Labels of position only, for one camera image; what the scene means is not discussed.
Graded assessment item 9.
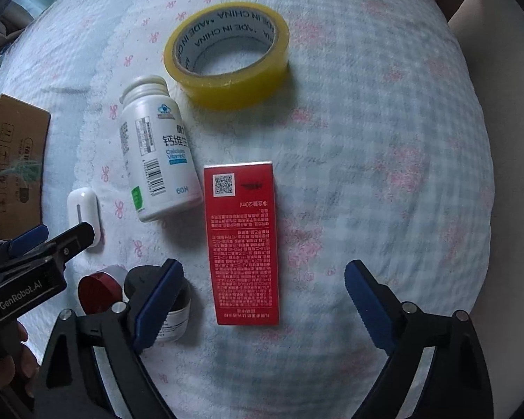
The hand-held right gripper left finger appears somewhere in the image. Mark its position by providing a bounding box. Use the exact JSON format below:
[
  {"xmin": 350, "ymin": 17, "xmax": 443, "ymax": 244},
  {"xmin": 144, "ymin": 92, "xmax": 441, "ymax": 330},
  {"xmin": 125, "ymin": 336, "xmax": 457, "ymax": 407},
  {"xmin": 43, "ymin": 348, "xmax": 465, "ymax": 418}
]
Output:
[{"xmin": 34, "ymin": 258, "xmax": 185, "ymax": 419}]

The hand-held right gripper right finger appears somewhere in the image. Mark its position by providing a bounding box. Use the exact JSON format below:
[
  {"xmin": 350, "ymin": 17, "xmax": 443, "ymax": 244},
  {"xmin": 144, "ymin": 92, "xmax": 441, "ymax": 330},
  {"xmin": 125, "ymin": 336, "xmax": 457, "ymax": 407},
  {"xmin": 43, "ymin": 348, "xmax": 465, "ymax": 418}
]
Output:
[{"xmin": 344, "ymin": 260, "xmax": 494, "ymax": 419}]

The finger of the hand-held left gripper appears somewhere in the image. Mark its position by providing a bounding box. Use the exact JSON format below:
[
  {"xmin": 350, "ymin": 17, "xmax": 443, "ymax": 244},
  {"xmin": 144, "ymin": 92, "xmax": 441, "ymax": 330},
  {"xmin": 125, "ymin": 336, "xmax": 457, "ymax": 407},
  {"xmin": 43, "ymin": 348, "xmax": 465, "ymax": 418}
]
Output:
[
  {"xmin": 0, "ymin": 223, "xmax": 50, "ymax": 268},
  {"xmin": 9, "ymin": 222, "xmax": 95, "ymax": 271}
]

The person's left hand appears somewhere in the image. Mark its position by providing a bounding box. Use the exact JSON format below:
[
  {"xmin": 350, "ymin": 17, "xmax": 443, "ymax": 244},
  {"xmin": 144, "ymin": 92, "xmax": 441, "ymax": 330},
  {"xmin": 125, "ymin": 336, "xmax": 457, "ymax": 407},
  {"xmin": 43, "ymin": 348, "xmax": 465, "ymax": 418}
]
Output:
[{"xmin": 0, "ymin": 319, "xmax": 41, "ymax": 392}]

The small dark white-labelled bottle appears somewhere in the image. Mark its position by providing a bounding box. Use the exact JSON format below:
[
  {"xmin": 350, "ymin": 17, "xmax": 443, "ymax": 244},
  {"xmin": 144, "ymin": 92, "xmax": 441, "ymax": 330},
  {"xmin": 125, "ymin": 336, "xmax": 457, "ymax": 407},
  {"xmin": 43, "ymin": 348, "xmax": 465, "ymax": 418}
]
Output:
[{"xmin": 156, "ymin": 281, "xmax": 192, "ymax": 344}]

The white earbuds case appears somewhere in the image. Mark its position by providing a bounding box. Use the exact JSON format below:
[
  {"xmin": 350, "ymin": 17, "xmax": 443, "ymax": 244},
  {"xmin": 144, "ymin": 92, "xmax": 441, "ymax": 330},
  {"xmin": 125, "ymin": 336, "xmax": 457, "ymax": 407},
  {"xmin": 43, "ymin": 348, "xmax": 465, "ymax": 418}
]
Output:
[{"xmin": 67, "ymin": 187, "xmax": 103, "ymax": 249}]

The red round cap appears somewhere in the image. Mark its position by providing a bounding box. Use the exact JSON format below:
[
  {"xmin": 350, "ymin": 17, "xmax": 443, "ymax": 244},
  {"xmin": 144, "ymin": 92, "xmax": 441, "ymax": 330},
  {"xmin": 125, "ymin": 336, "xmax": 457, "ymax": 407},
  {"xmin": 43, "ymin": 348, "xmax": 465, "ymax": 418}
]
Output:
[{"xmin": 78, "ymin": 265, "xmax": 129, "ymax": 315}]

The brown cardboard box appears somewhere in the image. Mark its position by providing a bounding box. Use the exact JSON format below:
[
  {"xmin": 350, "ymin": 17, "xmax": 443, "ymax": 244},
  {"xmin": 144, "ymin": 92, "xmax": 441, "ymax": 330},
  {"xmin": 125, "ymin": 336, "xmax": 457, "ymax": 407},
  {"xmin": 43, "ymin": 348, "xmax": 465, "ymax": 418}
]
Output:
[{"xmin": 0, "ymin": 94, "xmax": 52, "ymax": 243}]

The red carton box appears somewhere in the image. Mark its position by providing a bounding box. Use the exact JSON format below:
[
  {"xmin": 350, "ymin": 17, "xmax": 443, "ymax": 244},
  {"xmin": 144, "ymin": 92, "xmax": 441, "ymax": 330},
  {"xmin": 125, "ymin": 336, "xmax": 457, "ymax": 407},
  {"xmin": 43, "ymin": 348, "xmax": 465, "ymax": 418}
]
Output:
[{"xmin": 203, "ymin": 161, "xmax": 281, "ymax": 326}]

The white pill bottle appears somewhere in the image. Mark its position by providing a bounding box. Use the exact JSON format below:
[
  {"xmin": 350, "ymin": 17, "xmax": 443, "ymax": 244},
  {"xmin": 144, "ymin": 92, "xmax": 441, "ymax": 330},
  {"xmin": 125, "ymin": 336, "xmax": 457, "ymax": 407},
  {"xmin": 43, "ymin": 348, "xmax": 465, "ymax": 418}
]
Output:
[{"xmin": 119, "ymin": 75, "xmax": 204, "ymax": 223}]

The floral white blanket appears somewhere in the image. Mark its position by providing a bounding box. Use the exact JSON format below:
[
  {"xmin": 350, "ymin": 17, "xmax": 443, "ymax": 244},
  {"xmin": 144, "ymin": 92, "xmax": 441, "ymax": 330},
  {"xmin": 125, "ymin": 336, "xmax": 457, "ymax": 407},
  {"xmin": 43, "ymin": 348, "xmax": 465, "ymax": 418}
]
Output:
[{"xmin": 0, "ymin": 0, "xmax": 496, "ymax": 419}]

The yellow tape roll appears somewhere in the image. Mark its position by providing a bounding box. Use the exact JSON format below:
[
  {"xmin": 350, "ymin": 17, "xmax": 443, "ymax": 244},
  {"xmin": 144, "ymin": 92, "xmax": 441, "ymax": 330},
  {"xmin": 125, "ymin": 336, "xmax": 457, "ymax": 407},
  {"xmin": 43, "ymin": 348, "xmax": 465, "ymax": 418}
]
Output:
[{"xmin": 163, "ymin": 2, "xmax": 290, "ymax": 110}]

